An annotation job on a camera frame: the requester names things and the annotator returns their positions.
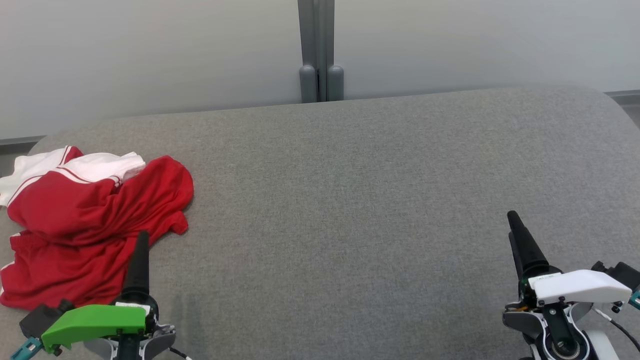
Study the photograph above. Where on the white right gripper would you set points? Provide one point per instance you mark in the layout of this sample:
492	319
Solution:
580	287

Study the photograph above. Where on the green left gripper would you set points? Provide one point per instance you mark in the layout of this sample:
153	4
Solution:
95	322

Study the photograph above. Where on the red shorts with white trim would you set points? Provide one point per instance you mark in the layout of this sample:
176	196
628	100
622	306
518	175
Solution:
60	270

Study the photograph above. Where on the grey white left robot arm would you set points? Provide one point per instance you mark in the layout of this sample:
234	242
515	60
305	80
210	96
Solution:
150	345

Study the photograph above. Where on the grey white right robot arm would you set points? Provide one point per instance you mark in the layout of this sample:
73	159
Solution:
555	330

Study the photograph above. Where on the grey fabric sofa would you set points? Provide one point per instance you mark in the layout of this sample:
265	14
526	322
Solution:
350	225

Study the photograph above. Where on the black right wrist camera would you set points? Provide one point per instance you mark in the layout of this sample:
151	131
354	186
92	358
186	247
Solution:
625	275

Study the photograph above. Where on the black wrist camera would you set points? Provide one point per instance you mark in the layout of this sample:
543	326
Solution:
625	275
40	320

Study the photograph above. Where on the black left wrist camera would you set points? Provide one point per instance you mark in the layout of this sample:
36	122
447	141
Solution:
40	320

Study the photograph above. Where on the teal right camera connector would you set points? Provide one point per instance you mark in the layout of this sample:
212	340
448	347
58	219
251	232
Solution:
636	299

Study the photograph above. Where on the teal camera connector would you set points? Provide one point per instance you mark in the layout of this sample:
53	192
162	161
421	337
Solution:
25	348
636	299

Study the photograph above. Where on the teal left camera connector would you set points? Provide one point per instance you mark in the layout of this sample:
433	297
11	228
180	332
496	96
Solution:
25	348

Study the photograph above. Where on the grey partition post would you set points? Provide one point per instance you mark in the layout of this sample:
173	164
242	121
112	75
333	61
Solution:
315	50

